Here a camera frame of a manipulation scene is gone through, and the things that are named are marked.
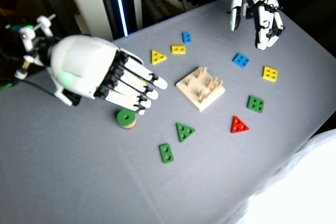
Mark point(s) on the green three-hole triangle block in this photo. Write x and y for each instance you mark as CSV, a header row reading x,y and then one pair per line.
x,y
183,131

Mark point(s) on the red three-hole triangle block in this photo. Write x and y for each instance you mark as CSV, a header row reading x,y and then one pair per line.
x,y
238,127

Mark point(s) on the blue two-hole rectangle block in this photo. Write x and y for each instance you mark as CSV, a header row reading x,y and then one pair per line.
x,y
187,37

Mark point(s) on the stack of round discs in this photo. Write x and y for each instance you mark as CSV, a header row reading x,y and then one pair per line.
x,y
126,120

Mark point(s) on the yellow three-hole triangle block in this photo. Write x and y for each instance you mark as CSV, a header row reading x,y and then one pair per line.
x,y
157,57

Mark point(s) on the green two-hole rectangle block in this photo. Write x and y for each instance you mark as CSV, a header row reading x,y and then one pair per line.
x,y
166,153

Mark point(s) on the yellow four-hole square block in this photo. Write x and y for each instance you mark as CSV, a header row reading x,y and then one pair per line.
x,y
270,74

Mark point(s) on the green four-hole square block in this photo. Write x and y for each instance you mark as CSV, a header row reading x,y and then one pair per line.
x,y
256,104

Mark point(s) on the grey table cloth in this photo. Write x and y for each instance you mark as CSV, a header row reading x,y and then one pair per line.
x,y
78,171

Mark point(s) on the blue four-hole square block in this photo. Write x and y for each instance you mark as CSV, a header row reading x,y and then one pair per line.
x,y
241,60

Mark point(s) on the yellow two-hole rectangle block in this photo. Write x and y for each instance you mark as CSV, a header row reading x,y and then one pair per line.
x,y
178,49
143,80

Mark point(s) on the wooden peg board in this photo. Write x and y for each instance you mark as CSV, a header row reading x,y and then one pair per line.
x,y
200,91

